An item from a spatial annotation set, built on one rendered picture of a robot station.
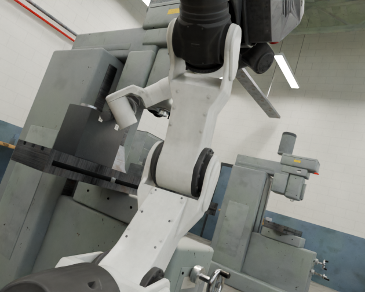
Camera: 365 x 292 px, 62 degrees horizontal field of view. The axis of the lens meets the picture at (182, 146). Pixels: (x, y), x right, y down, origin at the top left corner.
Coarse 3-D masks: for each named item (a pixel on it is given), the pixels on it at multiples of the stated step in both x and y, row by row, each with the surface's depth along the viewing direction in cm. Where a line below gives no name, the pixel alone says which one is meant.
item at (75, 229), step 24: (72, 216) 149; (96, 216) 140; (48, 240) 153; (72, 240) 144; (96, 240) 135; (192, 240) 140; (48, 264) 148; (168, 264) 113; (192, 264) 124; (192, 288) 126
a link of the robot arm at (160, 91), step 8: (192, 72) 108; (160, 80) 105; (168, 80) 103; (152, 88) 103; (160, 88) 103; (168, 88) 103; (152, 96) 102; (160, 96) 103; (168, 96) 104; (152, 104) 104
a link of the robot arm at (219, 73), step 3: (222, 66) 107; (186, 69) 105; (219, 69) 107; (222, 69) 108; (237, 69) 112; (195, 72) 106; (213, 72) 106; (216, 72) 107; (219, 72) 108; (222, 72) 108; (204, 75) 105; (207, 75) 106; (210, 75) 106; (213, 75) 107; (216, 75) 108; (219, 75) 108
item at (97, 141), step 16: (80, 112) 112; (96, 112) 113; (64, 128) 113; (80, 128) 110; (96, 128) 114; (112, 128) 122; (64, 144) 111; (80, 144) 109; (96, 144) 116; (112, 144) 124; (96, 160) 118; (112, 160) 126
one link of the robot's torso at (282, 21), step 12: (252, 0) 80; (264, 0) 79; (276, 0) 81; (288, 0) 86; (300, 0) 93; (252, 12) 82; (264, 12) 81; (276, 12) 83; (288, 12) 88; (300, 12) 96; (240, 24) 86; (252, 24) 84; (264, 24) 83; (276, 24) 85; (288, 24) 91; (252, 36) 87; (264, 36) 85; (276, 36) 87
